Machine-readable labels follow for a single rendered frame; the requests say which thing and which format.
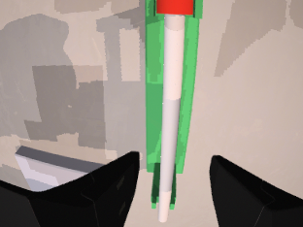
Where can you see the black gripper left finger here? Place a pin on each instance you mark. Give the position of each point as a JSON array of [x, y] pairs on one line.
[[99, 199]]

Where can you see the grey pin with red cap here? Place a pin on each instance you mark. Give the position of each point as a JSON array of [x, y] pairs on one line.
[[174, 23]]

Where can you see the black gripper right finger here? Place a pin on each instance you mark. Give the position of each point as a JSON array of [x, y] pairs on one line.
[[244, 200]]

